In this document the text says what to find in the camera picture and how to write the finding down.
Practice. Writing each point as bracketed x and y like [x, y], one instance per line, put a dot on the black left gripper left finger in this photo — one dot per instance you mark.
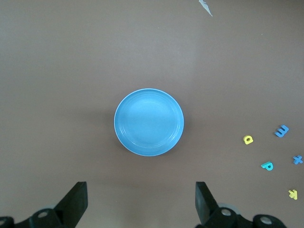
[73, 204]

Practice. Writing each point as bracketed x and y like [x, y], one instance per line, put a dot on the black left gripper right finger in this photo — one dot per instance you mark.
[204, 204]

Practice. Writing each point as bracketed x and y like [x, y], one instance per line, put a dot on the teal foam letter p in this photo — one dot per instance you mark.
[268, 166]

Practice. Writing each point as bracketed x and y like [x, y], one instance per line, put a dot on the yellow foam letter a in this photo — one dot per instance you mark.
[248, 141]

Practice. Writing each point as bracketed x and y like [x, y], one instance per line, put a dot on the blue foam letter m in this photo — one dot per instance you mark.
[282, 131]

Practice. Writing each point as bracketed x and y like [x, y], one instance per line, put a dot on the yellow foam letter k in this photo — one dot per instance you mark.
[293, 194]

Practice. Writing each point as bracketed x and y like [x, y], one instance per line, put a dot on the blue plate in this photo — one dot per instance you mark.
[149, 122]

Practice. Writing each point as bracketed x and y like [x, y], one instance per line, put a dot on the blue foam letter x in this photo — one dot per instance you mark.
[297, 159]

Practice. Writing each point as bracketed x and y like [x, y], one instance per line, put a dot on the brown table cover sheet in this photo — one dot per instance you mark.
[71, 71]

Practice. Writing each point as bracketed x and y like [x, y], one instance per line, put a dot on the white paper scrap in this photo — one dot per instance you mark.
[206, 7]

